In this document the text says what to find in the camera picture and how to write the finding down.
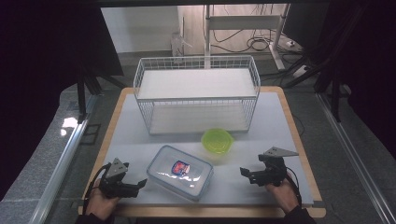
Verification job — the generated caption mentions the black square floor frame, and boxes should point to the black square floor frame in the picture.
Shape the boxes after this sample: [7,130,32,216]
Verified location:
[79,123,103,146]

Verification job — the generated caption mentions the person's left hand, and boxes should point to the person's left hand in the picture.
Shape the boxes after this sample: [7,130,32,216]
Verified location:
[85,178,121,222]

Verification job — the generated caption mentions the black curtain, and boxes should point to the black curtain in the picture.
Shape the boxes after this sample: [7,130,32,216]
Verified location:
[307,0,396,152]
[0,0,125,202]

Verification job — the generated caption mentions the green round lidded container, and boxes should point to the green round lidded container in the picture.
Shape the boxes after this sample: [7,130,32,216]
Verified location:
[200,128,235,156]

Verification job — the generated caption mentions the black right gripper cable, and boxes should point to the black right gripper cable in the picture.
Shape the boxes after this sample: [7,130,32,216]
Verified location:
[285,166,304,207]

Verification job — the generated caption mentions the aluminium rail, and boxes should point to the aluminium rail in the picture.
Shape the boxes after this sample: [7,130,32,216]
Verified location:
[29,94,98,224]
[315,92,396,224]

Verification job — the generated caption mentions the pale grey table mat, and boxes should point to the pale grey table mat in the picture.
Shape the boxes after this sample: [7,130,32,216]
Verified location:
[92,91,315,207]

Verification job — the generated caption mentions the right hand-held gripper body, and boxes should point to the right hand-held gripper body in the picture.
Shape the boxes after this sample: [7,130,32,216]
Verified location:
[247,147,300,188]

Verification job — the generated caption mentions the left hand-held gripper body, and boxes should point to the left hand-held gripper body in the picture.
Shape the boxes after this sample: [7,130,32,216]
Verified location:
[98,157,140,200]

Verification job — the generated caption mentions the white wire shelf rack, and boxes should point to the white wire shelf rack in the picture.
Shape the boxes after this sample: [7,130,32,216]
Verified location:
[133,55,262,135]

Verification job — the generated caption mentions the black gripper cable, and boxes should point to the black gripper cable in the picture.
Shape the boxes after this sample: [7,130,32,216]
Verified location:
[81,162,112,216]
[285,166,304,207]

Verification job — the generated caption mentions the clear rectangular lidded food container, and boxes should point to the clear rectangular lidded food container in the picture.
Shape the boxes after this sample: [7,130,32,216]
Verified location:
[146,145,215,203]

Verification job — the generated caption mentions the black metal stand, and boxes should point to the black metal stand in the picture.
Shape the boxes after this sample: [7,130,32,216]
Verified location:
[329,69,345,123]
[77,64,126,124]

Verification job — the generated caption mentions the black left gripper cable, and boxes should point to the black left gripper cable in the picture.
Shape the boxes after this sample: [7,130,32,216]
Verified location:
[81,162,112,216]

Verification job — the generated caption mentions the white metal desk frame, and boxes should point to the white metal desk frame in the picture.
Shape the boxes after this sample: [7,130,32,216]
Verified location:
[204,3,292,71]

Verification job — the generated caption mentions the white power strip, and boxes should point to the white power strip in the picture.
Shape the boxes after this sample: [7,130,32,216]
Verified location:
[292,64,310,78]

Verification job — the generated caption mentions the black floor cables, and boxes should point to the black floor cables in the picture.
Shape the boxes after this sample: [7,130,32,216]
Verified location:
[211,28,304,56]

